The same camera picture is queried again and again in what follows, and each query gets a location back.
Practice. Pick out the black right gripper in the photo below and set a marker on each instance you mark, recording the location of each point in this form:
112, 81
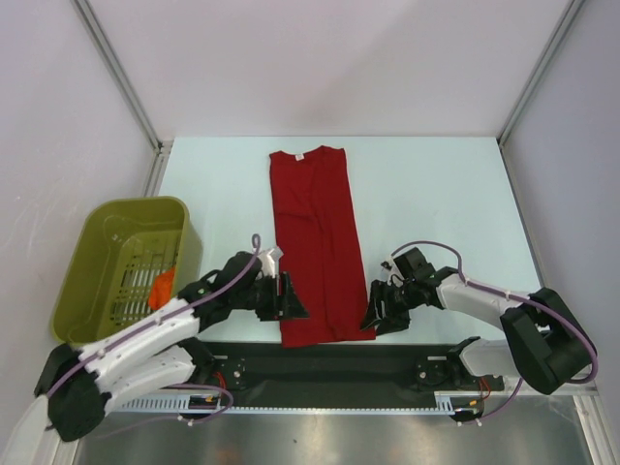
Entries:
390, 301

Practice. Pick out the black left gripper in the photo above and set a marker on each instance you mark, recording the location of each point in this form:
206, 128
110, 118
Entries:
286, 306

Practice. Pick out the red t shirt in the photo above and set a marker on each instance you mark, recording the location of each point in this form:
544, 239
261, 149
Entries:
315, 226

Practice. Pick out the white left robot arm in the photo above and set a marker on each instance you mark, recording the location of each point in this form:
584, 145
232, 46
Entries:
82, 385

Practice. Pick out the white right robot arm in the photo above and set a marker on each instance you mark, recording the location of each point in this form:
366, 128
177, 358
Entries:
543, 344

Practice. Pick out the orange garment in basket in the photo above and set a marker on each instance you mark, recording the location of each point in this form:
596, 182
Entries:
161, 289

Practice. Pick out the olive green plastic basket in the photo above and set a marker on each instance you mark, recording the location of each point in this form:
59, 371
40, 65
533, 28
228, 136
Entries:
124, 246

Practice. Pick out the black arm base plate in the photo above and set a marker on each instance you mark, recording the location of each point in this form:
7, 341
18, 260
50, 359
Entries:
339, 371

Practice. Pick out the white slotted cable duct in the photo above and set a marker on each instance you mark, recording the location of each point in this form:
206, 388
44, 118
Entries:
187, 403

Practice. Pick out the left aluminium corner post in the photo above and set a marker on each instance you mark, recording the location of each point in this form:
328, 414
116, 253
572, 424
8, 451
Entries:
161, 149

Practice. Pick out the aluminium corner post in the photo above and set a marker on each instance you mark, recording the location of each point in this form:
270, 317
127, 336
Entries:
161, 149
556, 40

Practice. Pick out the aluminium front frame rail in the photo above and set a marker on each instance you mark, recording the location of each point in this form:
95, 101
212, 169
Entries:
577, 389

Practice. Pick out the right aluminium corner post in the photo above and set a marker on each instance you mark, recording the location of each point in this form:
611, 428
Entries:
556, 40

